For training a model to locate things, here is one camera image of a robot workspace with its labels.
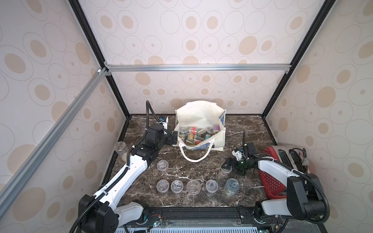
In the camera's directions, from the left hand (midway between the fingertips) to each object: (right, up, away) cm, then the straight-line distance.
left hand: (173, 129), depth 78 cm
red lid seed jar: (+12, 0, +24) cm, 26 cm away
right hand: (+34, -23, +9) cm, 42 cm away
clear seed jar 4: (+21, -31, 0) cm, 37 cm away
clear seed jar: (-6, -31, 0) cm, 31 cm away
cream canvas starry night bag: (+17, +3, +24) cm, 29 cm away
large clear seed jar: (+31, -30, -2) cm, 44 cm away
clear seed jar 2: (+2, -31, 0) cm, 31 cm away
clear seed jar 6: (+29, -25, +5) cm, 39 cm away
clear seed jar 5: (-7, -22, +7) cm, 24 cm away
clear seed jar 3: (+11, -31, 0) cm, 33 cm away
